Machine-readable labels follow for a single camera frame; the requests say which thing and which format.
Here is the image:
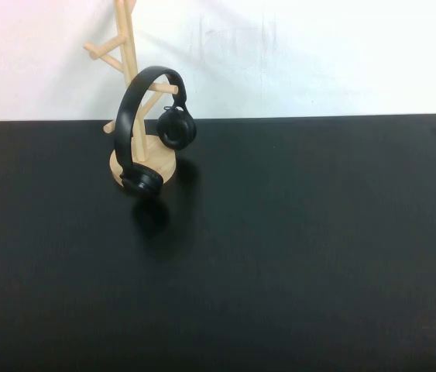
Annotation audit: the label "wooden peg tree stand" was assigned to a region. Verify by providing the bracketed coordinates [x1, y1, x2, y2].
[83, 0, 179, 191]

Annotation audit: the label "black over-ear headphones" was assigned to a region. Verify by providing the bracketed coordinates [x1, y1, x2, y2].
[113, 65, 197, 199]

